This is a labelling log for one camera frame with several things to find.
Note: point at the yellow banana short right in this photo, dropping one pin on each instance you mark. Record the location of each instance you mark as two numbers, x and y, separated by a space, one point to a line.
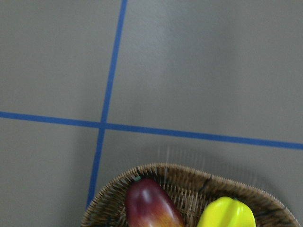
227 212

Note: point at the red yellow mango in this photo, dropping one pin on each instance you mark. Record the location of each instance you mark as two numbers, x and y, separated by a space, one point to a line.
148 205

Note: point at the woven wicker basket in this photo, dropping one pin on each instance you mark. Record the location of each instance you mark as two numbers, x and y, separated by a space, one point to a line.
191 191

